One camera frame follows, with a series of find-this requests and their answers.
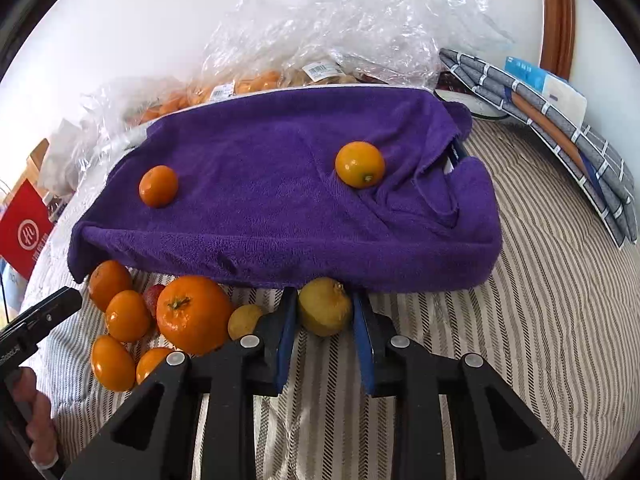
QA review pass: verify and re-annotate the large orange with stem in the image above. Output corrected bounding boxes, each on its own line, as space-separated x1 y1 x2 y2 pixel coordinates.
156 275 233 356

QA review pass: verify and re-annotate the red lychee fruit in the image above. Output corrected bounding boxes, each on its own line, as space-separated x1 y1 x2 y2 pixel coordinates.
142 284 165 320

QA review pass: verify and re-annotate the small yellow lemon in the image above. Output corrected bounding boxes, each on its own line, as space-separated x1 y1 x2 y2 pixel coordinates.
228 304 265 340

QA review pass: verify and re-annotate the small orange mandarin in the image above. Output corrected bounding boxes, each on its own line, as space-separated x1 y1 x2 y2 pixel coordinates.
138 165 179 208

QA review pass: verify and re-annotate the yellow-orange kumquat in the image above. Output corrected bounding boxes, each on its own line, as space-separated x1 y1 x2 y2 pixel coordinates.
334 141 386 188

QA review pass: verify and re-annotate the left hand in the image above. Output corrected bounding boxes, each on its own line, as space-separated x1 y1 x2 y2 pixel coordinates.
11 367 58 470

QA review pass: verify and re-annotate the red paper bag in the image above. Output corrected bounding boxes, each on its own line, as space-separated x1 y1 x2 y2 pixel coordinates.
0 181 53 280

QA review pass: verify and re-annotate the striped bed quilt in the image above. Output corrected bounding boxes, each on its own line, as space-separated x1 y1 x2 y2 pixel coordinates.
23 119 639 479

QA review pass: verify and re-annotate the crumpled clear plastic bag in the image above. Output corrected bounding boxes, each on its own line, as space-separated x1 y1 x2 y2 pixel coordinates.
37 79 191 196

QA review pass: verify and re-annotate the clear bag of mandarins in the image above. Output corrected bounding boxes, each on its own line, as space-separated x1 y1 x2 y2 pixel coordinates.
122 70 283 126

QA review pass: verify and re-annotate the grey checked folded cloth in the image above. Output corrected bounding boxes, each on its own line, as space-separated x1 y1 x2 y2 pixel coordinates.
439 48 639 247

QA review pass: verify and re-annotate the purple towel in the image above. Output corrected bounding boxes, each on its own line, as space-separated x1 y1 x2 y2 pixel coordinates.
67 88 502 292

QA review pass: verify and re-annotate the white round plate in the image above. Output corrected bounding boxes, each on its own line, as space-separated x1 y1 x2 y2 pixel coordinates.
434 72 508 120

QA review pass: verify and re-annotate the blue white tissue pack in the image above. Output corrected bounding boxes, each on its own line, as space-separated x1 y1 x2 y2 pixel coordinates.
504 56 587 127

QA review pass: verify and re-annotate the clear bag of longans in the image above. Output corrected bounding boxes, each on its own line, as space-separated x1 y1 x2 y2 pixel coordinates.
201 0 514 89

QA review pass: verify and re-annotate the brown wooden frame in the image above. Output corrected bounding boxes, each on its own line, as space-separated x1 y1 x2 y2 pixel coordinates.
540 0 576 79

